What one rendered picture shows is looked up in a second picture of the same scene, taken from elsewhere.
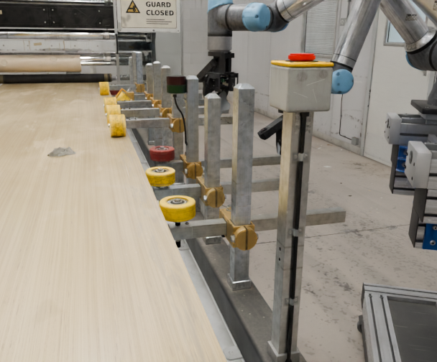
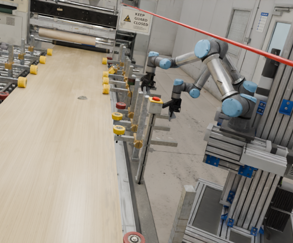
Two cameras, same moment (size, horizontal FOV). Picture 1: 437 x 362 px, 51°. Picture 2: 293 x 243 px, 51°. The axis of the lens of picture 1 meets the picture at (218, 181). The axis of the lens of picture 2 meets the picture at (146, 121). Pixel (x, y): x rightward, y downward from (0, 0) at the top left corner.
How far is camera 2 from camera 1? 1.00 m
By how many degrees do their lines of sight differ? 5
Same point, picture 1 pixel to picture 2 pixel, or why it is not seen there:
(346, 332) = not seen: hidden behind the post
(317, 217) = (166, 143)
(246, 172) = (142, 123)
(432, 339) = (216, 204)
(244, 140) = (143, 113)
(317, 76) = (157, 105)
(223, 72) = (149, 81)
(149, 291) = (103, 152)
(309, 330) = (171, 193)
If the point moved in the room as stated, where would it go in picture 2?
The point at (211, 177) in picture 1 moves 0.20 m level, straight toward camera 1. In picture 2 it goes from (135, 120) to (130, 130)
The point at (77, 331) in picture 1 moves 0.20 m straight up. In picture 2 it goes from (84, 156) to (88, 120)
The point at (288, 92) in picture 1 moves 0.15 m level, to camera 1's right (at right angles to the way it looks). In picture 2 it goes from (149, 108) to (177, 114)
